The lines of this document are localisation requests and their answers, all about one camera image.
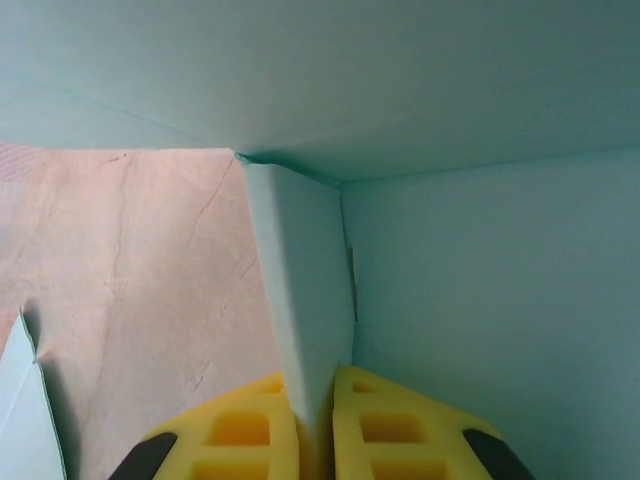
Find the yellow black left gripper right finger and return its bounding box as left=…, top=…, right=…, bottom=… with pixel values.
left=327, top=364, right=536, bottom=480

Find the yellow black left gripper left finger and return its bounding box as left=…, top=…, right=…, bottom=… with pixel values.
left=114, top=372, right=302, bottom=480

